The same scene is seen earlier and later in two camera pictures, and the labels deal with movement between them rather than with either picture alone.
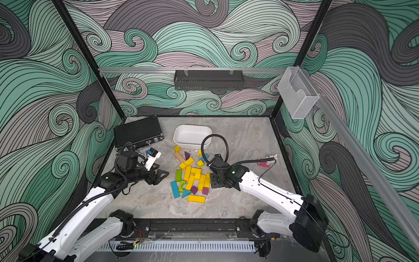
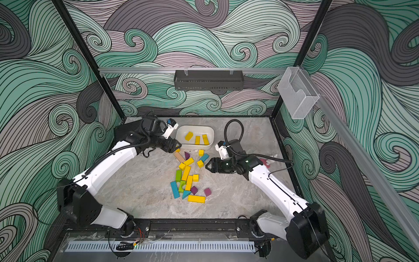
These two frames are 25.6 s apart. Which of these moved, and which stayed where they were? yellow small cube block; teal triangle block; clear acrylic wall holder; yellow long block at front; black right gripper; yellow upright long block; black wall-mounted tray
Moved: black right gripper
Stayed: black wall-mounted tray; yellow small cube block; clear acrylic wall holder; yellow long block at front; teal triangle block; yellow upright long block
